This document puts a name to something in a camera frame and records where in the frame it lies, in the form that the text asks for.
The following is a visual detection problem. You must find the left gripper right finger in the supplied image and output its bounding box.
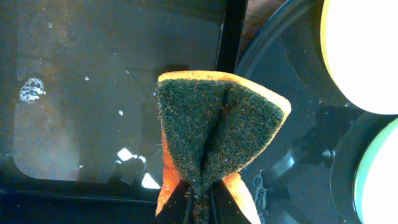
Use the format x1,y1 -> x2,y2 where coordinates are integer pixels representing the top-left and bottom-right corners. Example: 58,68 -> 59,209
210,180 -> 250,224

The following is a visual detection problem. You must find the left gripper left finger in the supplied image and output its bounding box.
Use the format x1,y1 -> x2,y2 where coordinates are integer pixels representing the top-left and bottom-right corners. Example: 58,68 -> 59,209
151,180 -> 192,224

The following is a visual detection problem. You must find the orange green sponge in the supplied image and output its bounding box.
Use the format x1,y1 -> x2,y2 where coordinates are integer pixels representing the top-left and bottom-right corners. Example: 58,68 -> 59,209
155,70 -> 292,223

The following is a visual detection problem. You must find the light green plate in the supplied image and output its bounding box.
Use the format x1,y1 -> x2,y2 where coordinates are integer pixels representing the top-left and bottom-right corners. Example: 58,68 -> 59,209
354,119 -> 397,224

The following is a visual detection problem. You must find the black round tray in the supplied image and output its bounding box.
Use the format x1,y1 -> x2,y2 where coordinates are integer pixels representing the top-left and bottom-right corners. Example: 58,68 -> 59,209
236,0 -> 394,223

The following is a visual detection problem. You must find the black rectangular tray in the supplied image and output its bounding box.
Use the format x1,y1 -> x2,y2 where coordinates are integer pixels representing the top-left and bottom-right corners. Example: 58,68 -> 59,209
1,1 -> 247,223

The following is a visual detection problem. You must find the yellow plate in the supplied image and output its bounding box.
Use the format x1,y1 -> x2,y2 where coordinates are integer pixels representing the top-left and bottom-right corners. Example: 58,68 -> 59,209
320,0 -> 397,114

